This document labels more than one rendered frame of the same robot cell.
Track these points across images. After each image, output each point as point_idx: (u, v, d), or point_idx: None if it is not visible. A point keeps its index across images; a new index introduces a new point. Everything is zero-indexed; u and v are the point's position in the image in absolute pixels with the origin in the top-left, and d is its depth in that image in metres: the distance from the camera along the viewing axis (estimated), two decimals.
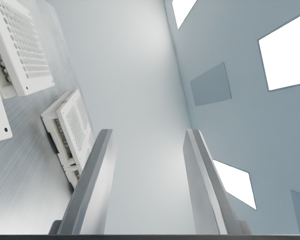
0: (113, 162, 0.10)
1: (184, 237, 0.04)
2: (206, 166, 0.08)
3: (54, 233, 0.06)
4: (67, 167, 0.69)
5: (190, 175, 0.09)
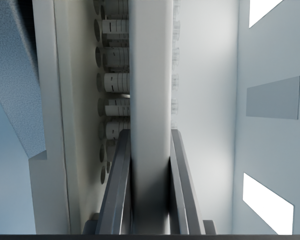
0: None
1: (184, 237, 0.04)
2: (179, 166, 0.08)
3: (89, 233, 0.06)
4: None
5: None
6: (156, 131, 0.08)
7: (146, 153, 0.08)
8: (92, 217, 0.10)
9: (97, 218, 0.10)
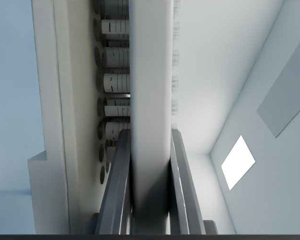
0: None
1: (184, 237, 0.04)
2: (179, 166, 0.08)
3: (88, 233, 0.06)
4: None
5: None
6: (156, 131, 0.08)
7: (147, 153, 0.08)
8: (92, 217, 0.10)
9: (97, 218, 0.10)
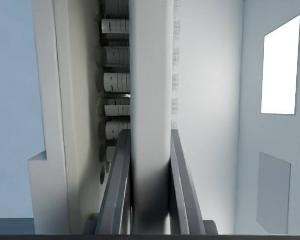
0: None
1: (184, 237, 0.04)
2: (179, 166, 0.08)
3: (88, 233, 0.06)
4: None
5: None
6: (156, 131, 0.08)
7: (147, 153, 0.08)
8: (92, 217, 0.10)
9: (97, 218, 0.10)
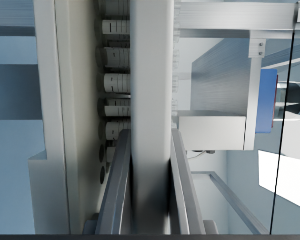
0: None
1: (184, 237, 0.04)
2: (179, 166, 0.08)
3: (88, 233, 0.06)
4: None
5: None
6: (156, 131, 0.08)
7: (147, 153, 0.08)
8: (92, 217, 0.10)
9: (96, 218, 0.10)
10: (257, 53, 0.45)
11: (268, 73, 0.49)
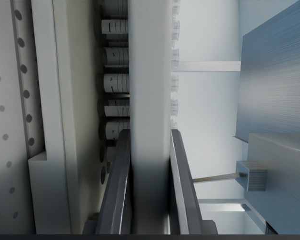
0: None
1: (184, 237, 0.04)
2: (178, 166, 0.08)
3: (89, 233, 0.06)
4: None
5: None
6: (155, 131, 0.08)
7: (146, 153, 0.08)
8: (93, 217, 0.10)
9: (97, 218, 0.10)
10: None
11: None
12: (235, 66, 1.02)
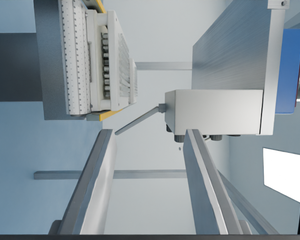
0: (113, 162, 0.10)
1: (184, 237, 0.04)
2: (206, 166, 0.08)
3: (54, 233, 0.06)
4: None
5: (190, 175, 0.09)
6: (114, 76, 0.41)
7: (112, 81, 0.42)
8: (101, 99, 0.44)
9: (102, 99, 0.44)
10: (280, 3, 0.34)
11: (292, 34, 0.38)
12: None
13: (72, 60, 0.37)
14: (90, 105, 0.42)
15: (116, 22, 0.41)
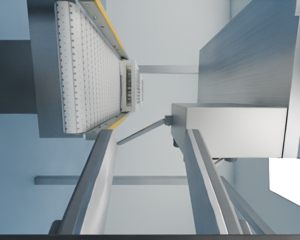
0: (113, 162, 0.10)
1: (184, 237, 0.04)
2: (206, 166, 0.08)
3: (54, 233, 0.06)
4: None
5: (190, 175, 0.09)
6: (134, 93, 0.77)
7: (133, 95, 0.77)
8: (126, 105, 0.79)
9: (127, 105, 0.79)
10: None
11: None
12: None
13: None
14: (121, 108, 0.78)
15: (135, 64, 0.77)
